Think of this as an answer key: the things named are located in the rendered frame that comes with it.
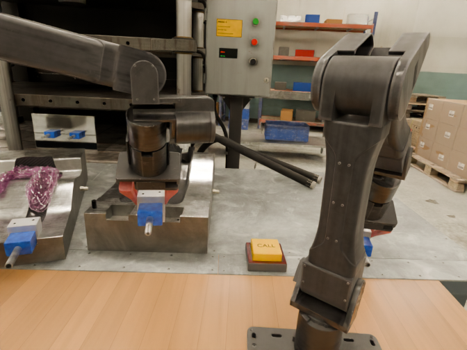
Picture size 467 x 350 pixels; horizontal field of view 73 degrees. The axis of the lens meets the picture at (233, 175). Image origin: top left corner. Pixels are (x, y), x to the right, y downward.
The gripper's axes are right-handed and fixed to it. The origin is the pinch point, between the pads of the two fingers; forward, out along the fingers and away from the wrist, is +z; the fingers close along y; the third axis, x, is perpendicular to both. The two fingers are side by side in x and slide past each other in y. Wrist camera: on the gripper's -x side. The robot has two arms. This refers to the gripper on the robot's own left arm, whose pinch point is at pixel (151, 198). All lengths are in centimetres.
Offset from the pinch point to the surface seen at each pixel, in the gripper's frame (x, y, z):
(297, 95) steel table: -294, -162, 157
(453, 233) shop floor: -76, -231, 142
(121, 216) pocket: -5.6, 7.2, 13.0
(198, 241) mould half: 2.1, -9.6, 12.1
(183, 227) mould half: 0.1, -6.3, 9.6
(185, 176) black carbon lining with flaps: -23.0, -7.9, 18.1
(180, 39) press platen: -84, -7, 6
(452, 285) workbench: 17, -61, 8
